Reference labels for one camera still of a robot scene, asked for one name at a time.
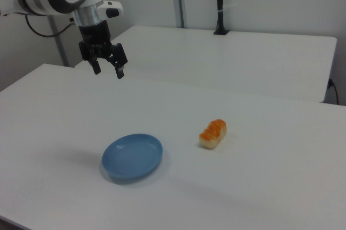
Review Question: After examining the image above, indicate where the black wall cable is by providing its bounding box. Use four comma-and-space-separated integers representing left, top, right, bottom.
328, 78, 340, 106

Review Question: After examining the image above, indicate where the white table behind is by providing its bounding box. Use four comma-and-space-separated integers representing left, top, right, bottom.
75, 25, 337, 104

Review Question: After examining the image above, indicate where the black camera pole with clamp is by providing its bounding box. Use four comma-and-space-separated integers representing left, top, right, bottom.
213, 0, 231, 36

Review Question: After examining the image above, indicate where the blue plate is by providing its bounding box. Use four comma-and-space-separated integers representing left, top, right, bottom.
101, 133, 164, 181

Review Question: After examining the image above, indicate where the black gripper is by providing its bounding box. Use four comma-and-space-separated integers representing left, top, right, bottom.
78, 21, 128, 80

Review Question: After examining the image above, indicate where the orange-topped bread loaf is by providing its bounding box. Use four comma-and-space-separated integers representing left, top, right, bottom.
199, 119, 228, 150

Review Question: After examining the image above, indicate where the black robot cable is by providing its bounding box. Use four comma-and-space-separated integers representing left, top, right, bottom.
24, 14, 76, 38

